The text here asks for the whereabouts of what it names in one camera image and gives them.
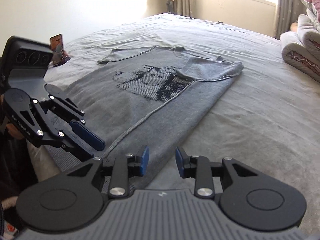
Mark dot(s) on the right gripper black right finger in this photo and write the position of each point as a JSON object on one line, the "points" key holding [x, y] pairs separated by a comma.
{"points": [[245, 195]]}

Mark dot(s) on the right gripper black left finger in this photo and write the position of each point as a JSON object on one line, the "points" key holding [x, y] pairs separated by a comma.
{"points": [[73, 199]]}

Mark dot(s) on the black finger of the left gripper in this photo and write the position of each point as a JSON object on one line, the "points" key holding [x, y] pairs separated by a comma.
{"points": [[30, 117], [61, 105]]}

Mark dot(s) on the grey knitted cat sweater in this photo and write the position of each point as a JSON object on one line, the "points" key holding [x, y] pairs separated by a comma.
{"points": [[150, 96]]}

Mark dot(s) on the person's left hand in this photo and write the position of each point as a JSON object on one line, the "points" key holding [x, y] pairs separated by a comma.
{"points": [[8, 130]]}

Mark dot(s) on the smartphone on stand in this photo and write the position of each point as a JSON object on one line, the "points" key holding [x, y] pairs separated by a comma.
{"points": [[60, 56]]}

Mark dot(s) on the light grey bed sheet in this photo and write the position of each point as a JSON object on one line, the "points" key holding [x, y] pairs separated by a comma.
{"points": [[268, 118]]}

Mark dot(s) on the beige left window curtain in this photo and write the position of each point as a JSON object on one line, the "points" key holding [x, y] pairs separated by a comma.
{"points": [[184, 8]]}

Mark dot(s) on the folded grey pink quilt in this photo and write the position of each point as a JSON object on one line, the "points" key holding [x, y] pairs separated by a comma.
{"points": [[300, 48]]}

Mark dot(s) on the grey right window curtain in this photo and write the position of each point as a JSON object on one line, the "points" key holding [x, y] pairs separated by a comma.
{"points": [[287, 12]]}

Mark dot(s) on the pink grey pillow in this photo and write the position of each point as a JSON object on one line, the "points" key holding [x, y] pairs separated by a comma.
{"points": [[313, 6]]}

